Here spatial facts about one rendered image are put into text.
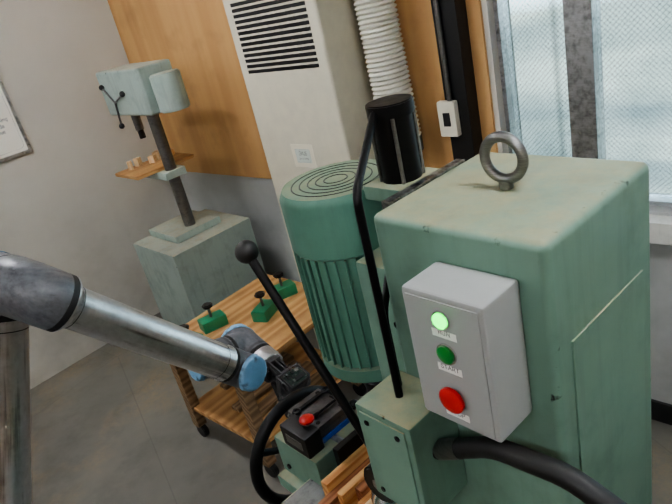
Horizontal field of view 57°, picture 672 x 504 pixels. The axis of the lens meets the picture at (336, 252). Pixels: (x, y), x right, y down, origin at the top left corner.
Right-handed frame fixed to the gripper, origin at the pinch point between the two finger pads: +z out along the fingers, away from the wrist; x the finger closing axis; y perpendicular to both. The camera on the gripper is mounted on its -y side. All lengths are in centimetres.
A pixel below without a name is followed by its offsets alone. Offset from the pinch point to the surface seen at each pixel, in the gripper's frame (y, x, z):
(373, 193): 87, -15, 24
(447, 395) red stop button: 80, -29, 48
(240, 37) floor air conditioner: 40, 83, -136
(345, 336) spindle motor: 62, -19, 24
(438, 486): 61, -28, 48
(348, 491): 29.5, -22.1, 29.1
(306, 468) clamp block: 22.0, -21.4, 17.3
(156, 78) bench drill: 17, 62, -171
